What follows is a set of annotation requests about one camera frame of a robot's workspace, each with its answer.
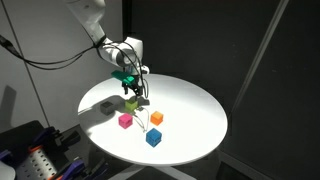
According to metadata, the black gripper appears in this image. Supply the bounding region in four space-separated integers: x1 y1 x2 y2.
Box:
121 80 150 105

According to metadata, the lime green block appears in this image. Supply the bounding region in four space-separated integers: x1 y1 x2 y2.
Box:
124 98 139 112

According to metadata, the pink block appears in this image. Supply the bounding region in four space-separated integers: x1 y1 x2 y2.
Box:
118 113 134 130

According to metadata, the orange block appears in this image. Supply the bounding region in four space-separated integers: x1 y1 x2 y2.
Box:
150 111 164 127

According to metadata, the black block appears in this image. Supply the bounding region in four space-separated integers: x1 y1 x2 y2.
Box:
100 101 114 116

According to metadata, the blue block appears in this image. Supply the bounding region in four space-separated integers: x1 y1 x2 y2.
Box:
145 127 163 148

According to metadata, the white table base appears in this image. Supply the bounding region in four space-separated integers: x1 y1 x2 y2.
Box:
108 162 198 180

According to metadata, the purple clamp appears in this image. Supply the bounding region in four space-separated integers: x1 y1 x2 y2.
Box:
52 158 85 180

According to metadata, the perforated metal plate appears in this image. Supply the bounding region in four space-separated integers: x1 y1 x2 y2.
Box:
14 146 57 180

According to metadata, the black equipment cart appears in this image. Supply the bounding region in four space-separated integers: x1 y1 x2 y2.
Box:
0 119 83 180

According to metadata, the grey diagonal metal pole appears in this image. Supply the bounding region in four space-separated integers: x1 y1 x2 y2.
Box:
227 0 291 136

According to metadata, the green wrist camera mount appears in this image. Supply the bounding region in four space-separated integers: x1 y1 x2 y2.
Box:
110 69 136 86

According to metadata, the black gripper cable bundle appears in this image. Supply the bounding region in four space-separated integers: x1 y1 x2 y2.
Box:
96 41 149 99

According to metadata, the thick black cable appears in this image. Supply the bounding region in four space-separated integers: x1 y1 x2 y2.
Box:
0 34 101 71

